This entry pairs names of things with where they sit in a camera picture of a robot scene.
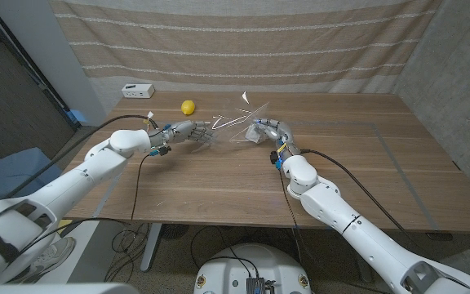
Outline clear cellophane sheet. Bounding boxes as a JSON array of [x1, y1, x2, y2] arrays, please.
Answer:
[[189, 91, 440, 230]]

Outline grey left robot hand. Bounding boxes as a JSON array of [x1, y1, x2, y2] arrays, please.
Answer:
[[149, 119, 216, 149]]

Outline grey torso connector box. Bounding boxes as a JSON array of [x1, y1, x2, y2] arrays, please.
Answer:
[[246, 277, 277, 294]]

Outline blue grey bin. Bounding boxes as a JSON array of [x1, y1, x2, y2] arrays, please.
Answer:
[[0, 146, 63, 202]]

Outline tangled black floor cables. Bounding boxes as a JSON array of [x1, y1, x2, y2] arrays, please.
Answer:
[[104, 228, 151, 283]]

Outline beige striped backdrop cloth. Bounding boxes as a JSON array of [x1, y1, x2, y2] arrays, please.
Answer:
[[49, 0, 442, 95]]

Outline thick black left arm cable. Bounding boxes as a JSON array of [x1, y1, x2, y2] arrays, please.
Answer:
[[4, 114, 158, 199]]

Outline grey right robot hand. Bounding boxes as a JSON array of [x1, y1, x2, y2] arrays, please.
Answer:
[[253, 118, 301, 158]]

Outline thin black arm wire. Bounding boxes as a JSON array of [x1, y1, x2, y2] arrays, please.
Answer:
[[277, 167, 313, 266], [16, 153, 154, 256]]

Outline white power strip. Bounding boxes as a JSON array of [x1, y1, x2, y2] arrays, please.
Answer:
[[121, 83, 156, 100]]

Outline white sneaker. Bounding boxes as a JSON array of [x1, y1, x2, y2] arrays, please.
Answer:
[[18, 236, 77, 283]]

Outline grey table leg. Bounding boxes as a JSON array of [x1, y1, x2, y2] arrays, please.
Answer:
[[140, 222, 165, 273]]

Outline black door frame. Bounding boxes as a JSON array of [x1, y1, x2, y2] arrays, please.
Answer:
[[0, 0, 79, 132]]

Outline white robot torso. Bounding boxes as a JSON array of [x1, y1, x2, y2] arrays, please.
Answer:
[[193, 243, 313, 294]]

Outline thin black right arm wire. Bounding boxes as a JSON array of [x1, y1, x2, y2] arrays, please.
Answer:
[[277, 167, 313, 266]]

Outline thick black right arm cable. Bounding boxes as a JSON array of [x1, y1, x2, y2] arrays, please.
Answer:
[[299, 149, 436, 262]]

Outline thin black left arm wire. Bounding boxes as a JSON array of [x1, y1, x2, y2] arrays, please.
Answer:
[[16, 153, 154, 256]]

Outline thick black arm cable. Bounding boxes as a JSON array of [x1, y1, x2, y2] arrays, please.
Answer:
[[299, 149, 436, 262], [4, 114, 158, 199]]

